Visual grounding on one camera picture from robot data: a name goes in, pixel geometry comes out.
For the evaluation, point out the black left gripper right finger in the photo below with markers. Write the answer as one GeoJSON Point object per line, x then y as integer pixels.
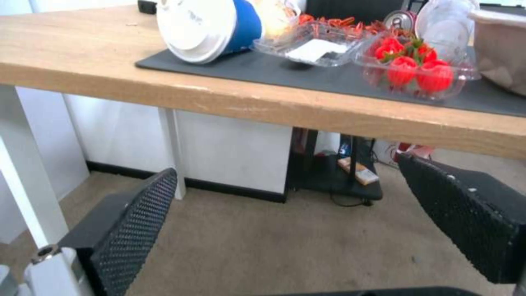
{"type": "Point", "coordinates": [464, 209]}

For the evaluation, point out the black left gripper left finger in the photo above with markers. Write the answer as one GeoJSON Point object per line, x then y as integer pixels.
{"type": "Point", "coordinates": [123, 222]}

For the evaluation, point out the red and white bag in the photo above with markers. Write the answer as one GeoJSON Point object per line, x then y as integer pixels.
{"type": "Point", "coordinates": [390, 154]}

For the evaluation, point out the clear plastic food tray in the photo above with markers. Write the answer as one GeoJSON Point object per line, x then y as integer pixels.
{"type": "Point", "coordinates": [316, 51]}

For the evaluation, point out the clear bag with pale food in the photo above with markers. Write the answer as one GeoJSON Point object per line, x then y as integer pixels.
{"type": "Point", "coordinates": [279, 18]}

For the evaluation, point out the thin white table leg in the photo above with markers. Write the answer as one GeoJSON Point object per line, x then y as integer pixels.
{"type": "Point", "coordinates": [173, 154]}

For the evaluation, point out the thick white table leg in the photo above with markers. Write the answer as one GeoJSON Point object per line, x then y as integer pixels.
{"type": "Point", "coordinates": [33, 172]}

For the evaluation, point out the orange and white carton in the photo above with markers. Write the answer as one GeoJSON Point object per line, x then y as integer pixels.
{"type": "Point", "coordinates": [363, 175]}

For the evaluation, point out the clear plastic strawberry clamshell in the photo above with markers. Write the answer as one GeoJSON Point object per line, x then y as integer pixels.
{"type": "Point", "coordinates": [411, 89]}

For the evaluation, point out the red strawberry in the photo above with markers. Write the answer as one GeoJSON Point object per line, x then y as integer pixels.
{"type": "Point", "coordinates": [429, 55]}
{"type": "Point", "coordinates": [403, 72]}
{"type": "Point", "coordinates": [390, 47]}
{"type": "Point", "coordinates": [436, 77]}

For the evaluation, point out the black low shelf cart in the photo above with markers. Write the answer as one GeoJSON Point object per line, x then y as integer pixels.
{"type": "Point", "coordinates": [328, 182]}

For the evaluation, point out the clear plastic cup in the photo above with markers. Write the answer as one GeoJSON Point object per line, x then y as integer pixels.
{"type": "Point", "coordinates": [448, 27]}

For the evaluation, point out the dark grey table mat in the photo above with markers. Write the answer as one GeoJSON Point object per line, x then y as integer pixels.
{"type": "Point", "coordinates": [255, 72]}

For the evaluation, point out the red and silver soda can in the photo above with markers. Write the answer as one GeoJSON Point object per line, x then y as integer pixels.
{"type": "Point", "coordinates": [400, 20]}

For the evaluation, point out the small black box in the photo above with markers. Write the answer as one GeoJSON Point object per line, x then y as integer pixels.
{"type": "Point", "coordinates": [147, 6]}

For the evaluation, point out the red crayfish pile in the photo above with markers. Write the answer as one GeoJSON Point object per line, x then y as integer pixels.
{"type": "Point", "coordinates": [337, 23]}

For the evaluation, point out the blue cup with white lid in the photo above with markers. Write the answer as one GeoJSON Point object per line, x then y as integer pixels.
{"type": "Point", "coordinates": [242, 27]}

